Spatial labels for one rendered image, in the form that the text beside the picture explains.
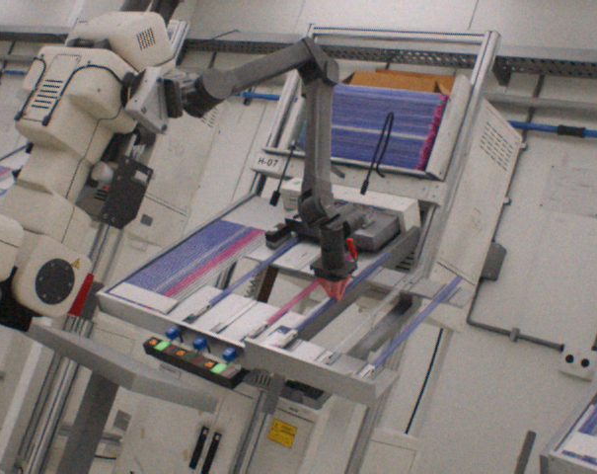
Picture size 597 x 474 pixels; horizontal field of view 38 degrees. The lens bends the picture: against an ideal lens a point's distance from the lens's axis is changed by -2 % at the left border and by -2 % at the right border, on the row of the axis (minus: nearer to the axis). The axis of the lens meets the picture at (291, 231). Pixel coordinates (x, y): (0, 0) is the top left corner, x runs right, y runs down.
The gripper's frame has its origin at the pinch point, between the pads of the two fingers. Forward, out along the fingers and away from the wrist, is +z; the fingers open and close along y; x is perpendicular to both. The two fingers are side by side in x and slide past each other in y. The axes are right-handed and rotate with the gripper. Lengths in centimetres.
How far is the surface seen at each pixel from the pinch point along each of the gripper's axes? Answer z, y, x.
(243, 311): 14.5, 32.1, -0.7
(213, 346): 16.9, 30.7, 13.8
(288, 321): 13.3, 16.9, -1.4
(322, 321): 15.0, 10.6, -7.7
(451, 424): 149, 35, -131
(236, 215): 14, 72, -46
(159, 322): 17, 52, 12
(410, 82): -13, 47, -121
